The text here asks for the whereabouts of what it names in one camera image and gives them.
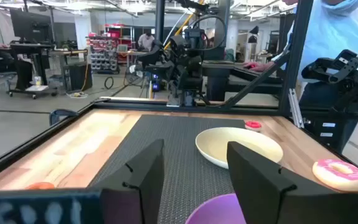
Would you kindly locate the black computer monitor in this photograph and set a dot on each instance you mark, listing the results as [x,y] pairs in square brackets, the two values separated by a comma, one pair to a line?
[30,26]

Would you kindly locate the grey woven placemat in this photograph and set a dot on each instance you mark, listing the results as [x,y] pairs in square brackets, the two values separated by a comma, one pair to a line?
[172,140]

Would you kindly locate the cream round plate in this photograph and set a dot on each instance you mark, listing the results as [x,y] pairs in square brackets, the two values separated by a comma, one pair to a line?
[216,143]

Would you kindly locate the black computer tower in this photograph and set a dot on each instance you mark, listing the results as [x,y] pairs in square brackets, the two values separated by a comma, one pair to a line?
[79,76]

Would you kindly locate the black desk lamp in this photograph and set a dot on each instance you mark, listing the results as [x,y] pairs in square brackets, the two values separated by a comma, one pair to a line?
[253,35]

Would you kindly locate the purple round plate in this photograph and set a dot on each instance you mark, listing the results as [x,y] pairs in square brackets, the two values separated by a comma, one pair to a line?
[213,211]

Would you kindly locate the dark table clamp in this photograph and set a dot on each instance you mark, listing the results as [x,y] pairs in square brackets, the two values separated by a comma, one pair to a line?
[62,113]

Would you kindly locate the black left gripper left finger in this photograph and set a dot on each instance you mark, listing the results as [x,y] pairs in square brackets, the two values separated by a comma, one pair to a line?
[138,186]

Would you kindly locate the black spare robot arm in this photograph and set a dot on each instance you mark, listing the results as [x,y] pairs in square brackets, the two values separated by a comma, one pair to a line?
[346,71]

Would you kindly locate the black labelled cart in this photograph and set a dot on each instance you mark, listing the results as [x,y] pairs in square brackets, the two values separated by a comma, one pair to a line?
[337,133]

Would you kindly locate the small orange chocolate-drizzled donut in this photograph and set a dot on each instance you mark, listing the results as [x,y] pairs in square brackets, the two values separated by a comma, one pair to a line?
[40,186]

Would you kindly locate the person's hand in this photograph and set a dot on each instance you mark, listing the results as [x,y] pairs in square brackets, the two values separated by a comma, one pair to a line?
[259,66]

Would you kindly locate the shelving with storage bins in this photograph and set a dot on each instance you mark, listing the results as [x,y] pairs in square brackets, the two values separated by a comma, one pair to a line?
[104,53]

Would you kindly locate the black aluminium table frame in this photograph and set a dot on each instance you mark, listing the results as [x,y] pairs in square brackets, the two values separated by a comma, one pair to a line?
[294,62]

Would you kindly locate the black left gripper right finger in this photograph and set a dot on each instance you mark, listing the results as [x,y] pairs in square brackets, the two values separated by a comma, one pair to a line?
[266,193]

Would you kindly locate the black standing desk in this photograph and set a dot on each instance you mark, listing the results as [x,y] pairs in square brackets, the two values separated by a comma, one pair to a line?
[35,62]

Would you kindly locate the grey side table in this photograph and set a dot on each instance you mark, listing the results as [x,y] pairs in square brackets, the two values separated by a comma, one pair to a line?
[216,77]

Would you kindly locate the large pink frosted donut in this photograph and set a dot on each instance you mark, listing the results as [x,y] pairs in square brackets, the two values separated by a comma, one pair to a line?
[325,180]

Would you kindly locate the small red sprinkled donut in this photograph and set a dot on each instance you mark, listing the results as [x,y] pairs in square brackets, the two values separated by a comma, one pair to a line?
[253,125]

